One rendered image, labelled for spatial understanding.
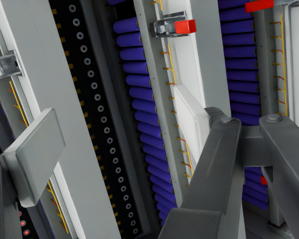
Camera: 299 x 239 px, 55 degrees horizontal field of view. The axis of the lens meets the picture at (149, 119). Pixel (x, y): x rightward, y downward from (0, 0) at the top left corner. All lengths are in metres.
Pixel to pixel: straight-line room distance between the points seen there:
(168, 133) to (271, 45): 0.21
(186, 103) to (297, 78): 0.35
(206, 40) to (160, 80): 0.08
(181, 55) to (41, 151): 0.25
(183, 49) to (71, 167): 0.20
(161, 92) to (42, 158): 0.25
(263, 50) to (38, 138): 0.38
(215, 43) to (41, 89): 0.21
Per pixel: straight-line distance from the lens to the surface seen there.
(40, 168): 0.16
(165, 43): 0.38
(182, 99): 0.16
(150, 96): 0.42
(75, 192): 0.37
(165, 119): 0.40
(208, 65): 0.36
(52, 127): 0.19
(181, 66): 0.38
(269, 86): 0.49
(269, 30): 0.48
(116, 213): 0.58
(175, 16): 0.36
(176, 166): 0.43
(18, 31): 0.32
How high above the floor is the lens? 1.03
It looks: 11 degrees down
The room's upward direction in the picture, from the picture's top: 107 degrees counter-clockwise
